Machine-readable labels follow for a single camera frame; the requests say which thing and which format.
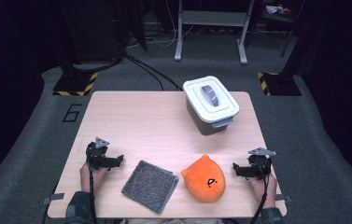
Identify grey tape piece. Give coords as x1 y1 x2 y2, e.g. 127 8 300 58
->
42 192 65 205
275 194 293 203

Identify black floor cables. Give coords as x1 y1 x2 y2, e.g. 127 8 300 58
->
123 53 184 91

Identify left hand-held gripper cable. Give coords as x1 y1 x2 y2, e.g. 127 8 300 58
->
85 146 98 224

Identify white box lid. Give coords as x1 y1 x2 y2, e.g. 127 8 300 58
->
182 75 241 124

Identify person's left hand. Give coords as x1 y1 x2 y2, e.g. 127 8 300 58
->
79 162 109 194

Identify hand-held gripper cable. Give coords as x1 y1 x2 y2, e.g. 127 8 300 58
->
85 146 98 224
250 161 273 224

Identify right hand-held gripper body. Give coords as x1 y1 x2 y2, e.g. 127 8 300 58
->
247 147 277 181

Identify black cabinet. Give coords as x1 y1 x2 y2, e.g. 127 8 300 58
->
56 0 125 64

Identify white cable bundle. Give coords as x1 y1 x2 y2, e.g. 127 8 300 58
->
126 0 196 49

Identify white metal table frame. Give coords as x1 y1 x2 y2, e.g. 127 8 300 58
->
174 0 256 65

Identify grey fluffy cloth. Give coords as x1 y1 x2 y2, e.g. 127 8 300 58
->
120 160 180 215

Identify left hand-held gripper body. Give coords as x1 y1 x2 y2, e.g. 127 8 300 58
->
85 136 110 172

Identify orange plush toy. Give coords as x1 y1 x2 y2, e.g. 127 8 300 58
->
181 154 227 203

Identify colourful things on shelf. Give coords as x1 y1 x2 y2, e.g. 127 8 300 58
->
265 4 291 16

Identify grey storage bin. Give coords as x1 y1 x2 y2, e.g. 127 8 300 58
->
185 96 237 136

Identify person's right hand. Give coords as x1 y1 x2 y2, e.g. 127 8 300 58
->
246 174 279 209

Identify black yellow striped base plate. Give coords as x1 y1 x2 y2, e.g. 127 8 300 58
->
52 72 99 97
257 72 303 97

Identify right hand-held gripper cable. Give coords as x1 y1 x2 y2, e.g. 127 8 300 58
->
250 161 273 224

